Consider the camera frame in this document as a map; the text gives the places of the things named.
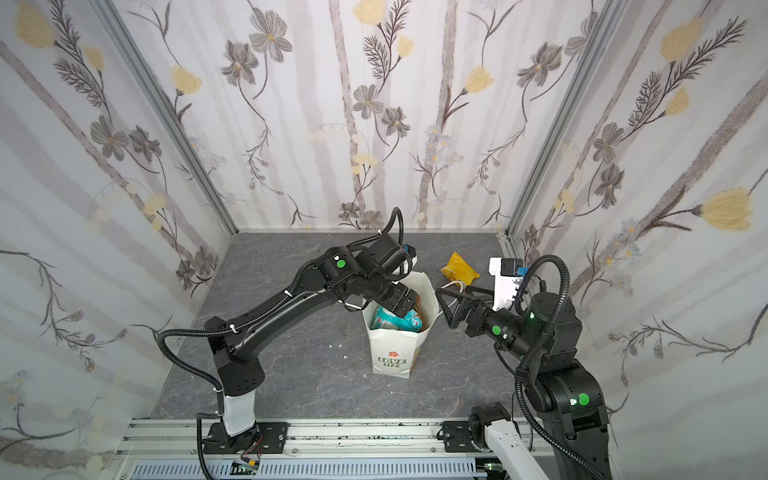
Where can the teal candy bag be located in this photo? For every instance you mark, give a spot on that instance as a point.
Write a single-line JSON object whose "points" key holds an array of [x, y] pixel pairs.
{"points": [[386, 320]]}

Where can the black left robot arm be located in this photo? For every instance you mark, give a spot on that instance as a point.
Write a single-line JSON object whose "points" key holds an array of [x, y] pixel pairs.
{"points": [[364, 271]]}

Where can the small green circuit board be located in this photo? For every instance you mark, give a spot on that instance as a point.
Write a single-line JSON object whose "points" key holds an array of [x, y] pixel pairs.
{"points": [[245, 467]]}

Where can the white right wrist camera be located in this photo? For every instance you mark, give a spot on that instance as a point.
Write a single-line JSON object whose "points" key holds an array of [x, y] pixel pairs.
{"points": [[507, 278]]}

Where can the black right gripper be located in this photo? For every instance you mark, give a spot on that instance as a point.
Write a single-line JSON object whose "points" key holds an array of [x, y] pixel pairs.
{"points": [[470, 315]]}

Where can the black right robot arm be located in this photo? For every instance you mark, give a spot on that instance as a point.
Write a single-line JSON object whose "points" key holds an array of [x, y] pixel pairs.
{"points": [[560, 399]]}

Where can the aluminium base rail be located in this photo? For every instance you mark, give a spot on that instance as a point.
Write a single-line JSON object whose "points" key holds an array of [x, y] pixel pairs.
{"points": [[415, 448]]}

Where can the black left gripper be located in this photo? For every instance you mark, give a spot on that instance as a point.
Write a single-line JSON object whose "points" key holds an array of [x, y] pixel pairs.
{"points": [[402, 297]]}

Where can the white paper shopping bag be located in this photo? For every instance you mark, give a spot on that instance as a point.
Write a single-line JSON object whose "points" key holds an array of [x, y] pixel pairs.
{"points": [[393, 352]]}

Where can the yellow snack packet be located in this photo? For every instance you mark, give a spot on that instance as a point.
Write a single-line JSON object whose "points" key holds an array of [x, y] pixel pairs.
{"points": [[457, 269]]}

